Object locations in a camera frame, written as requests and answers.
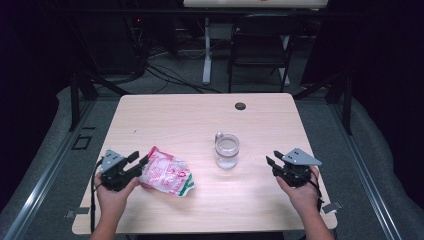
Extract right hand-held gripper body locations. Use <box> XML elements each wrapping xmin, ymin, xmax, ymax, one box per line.
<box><xmin>272</xmin><ymin>147</ymin><xmax>323</xmax><ymax>188</ymax></box>

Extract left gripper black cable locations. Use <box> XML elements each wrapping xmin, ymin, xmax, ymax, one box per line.
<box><xmin>89</xmin><ymin>158</ymin><xmax>105</xmax><ymax>234</ymax></box>

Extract white background desk top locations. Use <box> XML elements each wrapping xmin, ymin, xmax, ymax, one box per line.
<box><xmin>182</xmin><ymin>0</ymin><xmax>330</xmax><ymax>9</ymax></box>

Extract white box under desk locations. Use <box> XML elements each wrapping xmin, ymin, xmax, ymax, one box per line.
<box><xmin>209</xmin><ymin>22</ymin><xmax>235</xmax><ymax>42</ymax></box>

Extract pink and white plastic bag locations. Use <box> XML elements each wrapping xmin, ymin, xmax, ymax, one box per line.
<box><xmin>138</xmin><ymin>145</ymin><xmax>196</xmax><ymax>198</ymax></box>

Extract dark equipment with red light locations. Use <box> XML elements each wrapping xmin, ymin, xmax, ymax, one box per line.
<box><xmin>125</xmin><ymin>13</ymin><xmax>150</xmax><ymax>75</ymax></box>

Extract clear glass jar with lid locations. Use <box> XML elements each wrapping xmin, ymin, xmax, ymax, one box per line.
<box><xmin>214</xmin><ymin>131</ymin><xmax>241</xmax><ymax>170</ymax></box>

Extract grey metal table bracket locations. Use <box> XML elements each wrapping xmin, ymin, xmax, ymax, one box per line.
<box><xmin>64</xmin><ymin>206</ymin><xmax>91</xmax><ymax>220</ymax></box>
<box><xmin>321</xmin><ymin>200</ymin><xmax>344</xmax><ymax>215</ymax></box>

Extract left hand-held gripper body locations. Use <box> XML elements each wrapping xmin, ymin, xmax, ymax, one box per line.
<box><xmin>99</xmin><ymin>149</ymin><xmax>145</xmax><ymax>193</ymax></box>

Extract aluminium floor rail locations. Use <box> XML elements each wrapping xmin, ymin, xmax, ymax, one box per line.
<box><xmin>327</xmin><ymin>102</ymin><xmax>403</xmax><ymax>240</ymax></box>
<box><xmin>2</xmin><ymin>99</ymin><xmax>97</xmax><ymax>240</ymax></box>

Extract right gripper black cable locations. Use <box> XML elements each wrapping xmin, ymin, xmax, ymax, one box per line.
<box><xmin>308</xmin><ymin>179</ymin><xmax>325</xmax><ymax>213</ymax></box>

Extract black metal stand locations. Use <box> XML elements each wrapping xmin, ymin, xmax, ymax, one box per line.
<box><xmin>67</xmin><ymin>71</ymin><xmax>132</xmax><ymax>132</ymax></box>
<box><xmin>293</xmin><ymin>71</ymin><xmax>354</xmax><ymax>136</ymax></box>

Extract black folding chair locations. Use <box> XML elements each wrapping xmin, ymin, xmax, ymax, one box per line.
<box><xmin>227</xmin><ymin>13</ymin><xmax>303</xmax><ymax>94</ymax></box>

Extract person's left hand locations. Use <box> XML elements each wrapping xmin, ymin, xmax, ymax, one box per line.
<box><xmin>94</xmin><ymin>173</ymin><xmax>139</xmax><ymax>216</ymax></box>

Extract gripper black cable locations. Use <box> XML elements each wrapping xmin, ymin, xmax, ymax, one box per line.
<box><xmin>308</xmin><ymin>179</ymin><xmax>325</xmax><ymax>213</ymax></box>
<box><xmin>89</xmin><ymin>158</ymin><xmax>105</xmax><ymax>234</ymax></box>

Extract black floor cables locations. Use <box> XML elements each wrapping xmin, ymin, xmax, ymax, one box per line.
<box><xmin>144</xmin><ymin>62</ymin><xmax>223</xmax><ymax>95</ymax></box>

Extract person's right hand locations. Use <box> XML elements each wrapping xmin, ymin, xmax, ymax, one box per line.
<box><xmin>275</xmin><ymin>166</ymin><xmax>323</xmax><ymax>214</ymax></box>

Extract white desk leg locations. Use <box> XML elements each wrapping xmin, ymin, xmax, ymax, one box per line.
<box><xmin>201</xmin><ymin>17</ymin><xmax>214</xmax><ymax>85</ymax></box>
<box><xmin>280</xmin><ymin>34</ymin><xmax>291</xmax><ymax>87</ymax></box>

